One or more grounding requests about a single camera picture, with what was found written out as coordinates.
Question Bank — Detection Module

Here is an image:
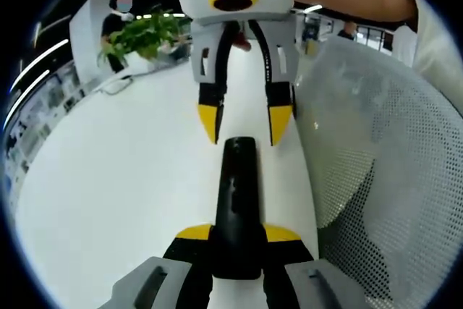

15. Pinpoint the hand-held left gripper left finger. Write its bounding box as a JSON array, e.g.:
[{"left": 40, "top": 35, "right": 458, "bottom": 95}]
[{"left": 97, "top": 224, "right": 214, "bottom": 309}]

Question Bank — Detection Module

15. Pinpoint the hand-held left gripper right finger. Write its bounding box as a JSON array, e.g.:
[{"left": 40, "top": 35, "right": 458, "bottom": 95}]
[{"left": 262, "top": 224, "right": 366, "bottom": 309}]

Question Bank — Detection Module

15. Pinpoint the black remote control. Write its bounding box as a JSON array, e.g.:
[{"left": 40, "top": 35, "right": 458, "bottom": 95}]
[{"left": 211, "top": 136, "right": 265, "bottom": 281}]

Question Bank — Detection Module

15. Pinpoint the person's right hand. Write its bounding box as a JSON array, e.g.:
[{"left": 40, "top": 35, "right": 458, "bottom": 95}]
[{"left": 234, "top": 29, "right": 252, "bottom": 51}]

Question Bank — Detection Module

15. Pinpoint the small black object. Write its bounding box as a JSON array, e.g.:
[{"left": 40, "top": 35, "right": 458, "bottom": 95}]
[{"left": 161, "top": 43, "right": 190, "bottom": 61}]

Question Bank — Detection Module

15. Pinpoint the green potted plant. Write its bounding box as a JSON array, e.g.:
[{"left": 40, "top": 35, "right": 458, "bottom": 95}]
[{"left": 99, "top": 10, "right": 190, "bottom": 71}]

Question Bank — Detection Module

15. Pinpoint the grey mesh office chair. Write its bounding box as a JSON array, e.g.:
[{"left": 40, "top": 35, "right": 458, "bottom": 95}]
[{"left": 294, "top": 35, "right": 463, "bottom": 309}]

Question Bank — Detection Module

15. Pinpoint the white square pillar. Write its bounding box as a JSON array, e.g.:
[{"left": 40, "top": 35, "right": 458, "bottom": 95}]
[{"left": 68, "top": 0, "right": 122, "bottom": 84}]

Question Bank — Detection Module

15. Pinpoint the person's white shirt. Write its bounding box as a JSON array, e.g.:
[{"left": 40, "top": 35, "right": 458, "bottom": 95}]
[{"left": 374, "top": 0, "right": 463, "bottom": 107}]

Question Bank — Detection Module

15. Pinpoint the ceiling light strip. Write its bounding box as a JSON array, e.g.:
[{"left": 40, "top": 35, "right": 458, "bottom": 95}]
[
  {"left": 10, "top": 38, "right": 70, "bottom": 92},
  {"left": 2, "top": 69, "right": 51, "bottom": 130}
]

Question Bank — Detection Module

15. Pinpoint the grey cable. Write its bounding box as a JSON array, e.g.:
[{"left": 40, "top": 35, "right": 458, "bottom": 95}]
[{"left": 102, "top": 76, "right": 135, "bottom": 96}]

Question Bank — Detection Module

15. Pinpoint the background display shelf wall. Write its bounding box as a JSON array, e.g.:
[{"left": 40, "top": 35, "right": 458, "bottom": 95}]
[{"left": 3, "top": 62, "right": 88, "bottom": 194}]

